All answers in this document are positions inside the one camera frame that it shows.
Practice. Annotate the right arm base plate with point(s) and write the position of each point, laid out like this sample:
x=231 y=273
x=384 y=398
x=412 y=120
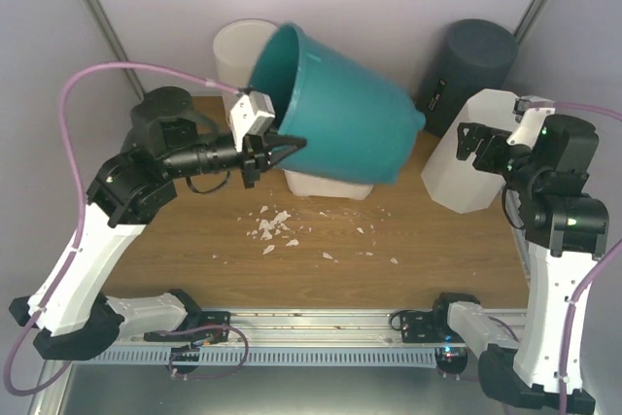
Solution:
x=423 y=327

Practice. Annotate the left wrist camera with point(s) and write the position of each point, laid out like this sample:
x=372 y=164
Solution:
x=251 y=114

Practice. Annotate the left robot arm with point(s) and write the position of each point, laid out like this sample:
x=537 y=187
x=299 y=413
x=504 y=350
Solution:
x=168 y=140

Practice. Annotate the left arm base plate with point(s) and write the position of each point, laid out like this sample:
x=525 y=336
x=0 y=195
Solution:
x=208 y=329

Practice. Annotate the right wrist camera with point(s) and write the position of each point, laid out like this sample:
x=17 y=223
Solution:
x=530 y=112

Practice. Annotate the white rectangular tub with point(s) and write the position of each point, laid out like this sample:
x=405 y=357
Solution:
x=304 y=185

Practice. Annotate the white cylindrical bin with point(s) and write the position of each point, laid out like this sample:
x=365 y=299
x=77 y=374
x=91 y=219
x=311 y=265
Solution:
x=237 y=47

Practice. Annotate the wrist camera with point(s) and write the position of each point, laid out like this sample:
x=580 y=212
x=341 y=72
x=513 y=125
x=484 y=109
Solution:
x=251 y=114
x=530 y=112

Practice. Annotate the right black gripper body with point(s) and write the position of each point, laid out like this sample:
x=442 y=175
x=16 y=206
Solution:
x=524 y=174

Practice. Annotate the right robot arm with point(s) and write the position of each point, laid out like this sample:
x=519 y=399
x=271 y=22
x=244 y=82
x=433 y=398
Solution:
x=546 y=164

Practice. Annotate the teal round bin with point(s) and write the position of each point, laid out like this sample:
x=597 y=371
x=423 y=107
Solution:
x=359 y=127

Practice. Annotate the left aluminium frame post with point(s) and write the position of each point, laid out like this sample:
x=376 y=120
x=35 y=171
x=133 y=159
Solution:
x=106 y=29

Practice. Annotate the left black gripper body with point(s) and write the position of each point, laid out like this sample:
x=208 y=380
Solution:
x=255 y=155

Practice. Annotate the dark grey round bin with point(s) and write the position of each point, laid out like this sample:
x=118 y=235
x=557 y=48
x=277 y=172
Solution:
x=474 y=54

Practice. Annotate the grey slotted cable duct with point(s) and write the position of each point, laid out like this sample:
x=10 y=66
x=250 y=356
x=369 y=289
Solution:
x=266 y=356

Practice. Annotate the aluminium front rail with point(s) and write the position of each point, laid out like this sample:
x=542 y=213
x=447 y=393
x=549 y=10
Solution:
x=271 y=327

